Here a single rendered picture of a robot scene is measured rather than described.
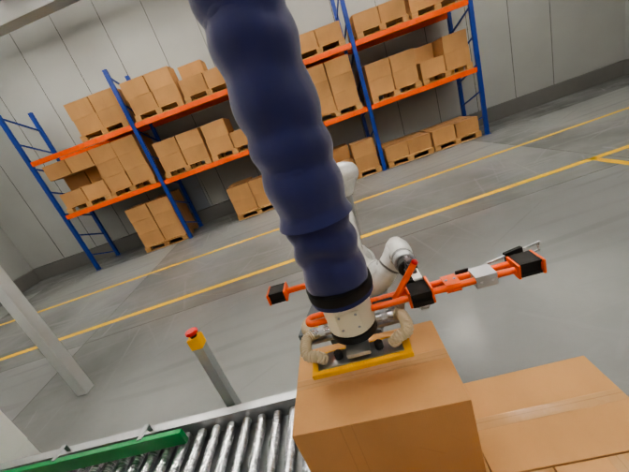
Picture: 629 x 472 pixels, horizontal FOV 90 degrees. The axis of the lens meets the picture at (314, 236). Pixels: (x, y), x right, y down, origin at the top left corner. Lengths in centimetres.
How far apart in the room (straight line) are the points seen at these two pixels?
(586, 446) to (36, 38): 1171
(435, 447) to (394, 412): 21
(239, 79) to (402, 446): 123
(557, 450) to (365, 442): 70
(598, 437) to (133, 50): 1040
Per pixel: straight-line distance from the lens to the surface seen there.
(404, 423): 123
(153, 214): 920
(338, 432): 125
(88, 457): 244
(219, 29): 88
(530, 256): 123
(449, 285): 113
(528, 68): 1155
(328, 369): 113
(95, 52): 1075
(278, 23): 87
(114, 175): 933
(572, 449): 163
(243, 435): 194
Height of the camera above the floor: 189
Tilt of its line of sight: 20 degrees down
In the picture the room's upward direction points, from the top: 20 degrees counter-clockwise
